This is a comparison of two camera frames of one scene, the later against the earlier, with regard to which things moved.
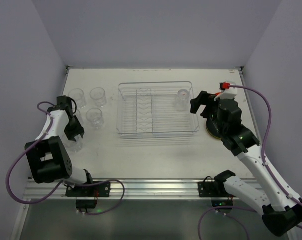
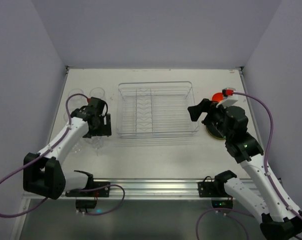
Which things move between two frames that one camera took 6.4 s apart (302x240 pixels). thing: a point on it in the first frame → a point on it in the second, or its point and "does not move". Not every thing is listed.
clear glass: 74,146 does not move
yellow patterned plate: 214,126 does not move
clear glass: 183,100 → 95,141
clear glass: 77,94 does not move
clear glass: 98,95 does not move
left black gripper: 73,128 → 106,125
